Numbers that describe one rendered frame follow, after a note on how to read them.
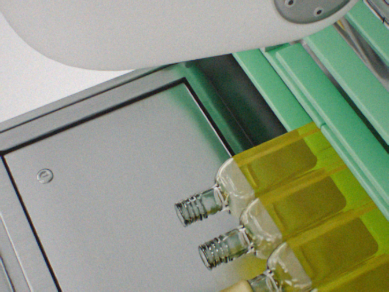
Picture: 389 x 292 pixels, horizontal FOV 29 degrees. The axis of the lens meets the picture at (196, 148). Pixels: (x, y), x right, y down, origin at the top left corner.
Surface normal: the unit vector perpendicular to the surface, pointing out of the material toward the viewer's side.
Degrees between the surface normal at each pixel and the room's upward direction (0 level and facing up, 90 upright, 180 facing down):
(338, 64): 90
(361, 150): 90
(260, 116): 89
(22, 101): 90
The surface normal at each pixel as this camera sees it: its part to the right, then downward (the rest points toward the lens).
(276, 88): -0.03, -0.57
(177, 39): 0.36, 0.79
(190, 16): 0.39, 0.65
